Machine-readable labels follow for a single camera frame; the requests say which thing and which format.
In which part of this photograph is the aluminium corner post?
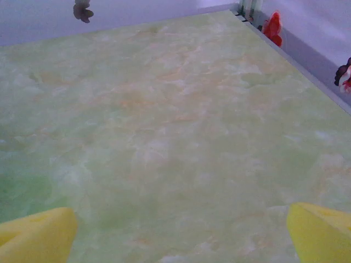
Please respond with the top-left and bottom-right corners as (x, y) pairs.
(237, 0), (264, 15)

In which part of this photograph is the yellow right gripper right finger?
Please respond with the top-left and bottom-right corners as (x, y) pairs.
(286, 202), (351, 263)

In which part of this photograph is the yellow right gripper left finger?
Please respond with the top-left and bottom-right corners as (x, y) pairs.
(0, 207), (78, 263)

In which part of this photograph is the aluminium table side rail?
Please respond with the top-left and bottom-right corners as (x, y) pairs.
(229, 5), (351, 116)

